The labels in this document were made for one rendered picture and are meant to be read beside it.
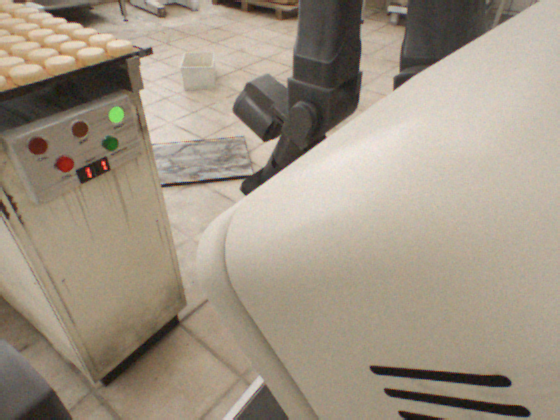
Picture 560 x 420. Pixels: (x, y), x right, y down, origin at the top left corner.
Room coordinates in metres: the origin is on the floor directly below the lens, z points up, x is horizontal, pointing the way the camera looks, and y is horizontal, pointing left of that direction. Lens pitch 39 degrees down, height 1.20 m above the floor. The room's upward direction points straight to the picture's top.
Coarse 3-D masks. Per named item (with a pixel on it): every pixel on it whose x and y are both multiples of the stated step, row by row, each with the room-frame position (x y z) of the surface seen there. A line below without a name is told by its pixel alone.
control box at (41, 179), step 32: (128, 96) 0.82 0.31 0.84; (32, 128) 0.68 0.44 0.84; (64, 128) 0.71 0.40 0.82; (96, 128) 0.75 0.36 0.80; (128, 128) 0.81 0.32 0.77; (32, 160) 0.65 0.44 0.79; (96, 160) 0.74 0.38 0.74; (128, 160) 0.79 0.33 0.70; (32, 192) 0.63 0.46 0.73; (64, 192) 0.67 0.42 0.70
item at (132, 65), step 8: (136, 56) 0.85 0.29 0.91; (128, 64) 0.83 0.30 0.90; (136, 64) 0.84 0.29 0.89; (104, 72) 0.88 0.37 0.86; (112, 72) 0.87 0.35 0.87; (120, 72) 0.85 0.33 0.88; (128, 72) 0.83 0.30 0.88; (136, 72) 0.84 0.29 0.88; (104, 80) 0.89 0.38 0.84; (112, 80) 0.87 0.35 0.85; (120, 80) 0.85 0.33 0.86; (128, 80) 0.83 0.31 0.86; (136, 80) 0.84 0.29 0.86; (128, 88) 0.84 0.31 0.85; (136, 88) 0.84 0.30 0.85; (144, 88) 0.85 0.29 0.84
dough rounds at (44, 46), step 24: (0, 0) 1.17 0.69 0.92; (0, 24) 0.99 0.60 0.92; (24, 24) 0.98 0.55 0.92; (48, 24) 0.99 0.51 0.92; (72, 24) 1.00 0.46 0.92; (0, 48) 0.86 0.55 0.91; (24, 48) 0.83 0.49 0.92; (48, 48) 0.88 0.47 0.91; (72, 48) 0.84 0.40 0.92; (96, 48) 0.85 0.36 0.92; (120, 48) 0.86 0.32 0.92; (0, 72) 0.74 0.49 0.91; (24, 72) 0.72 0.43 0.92; (48, 72) 0.76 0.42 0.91
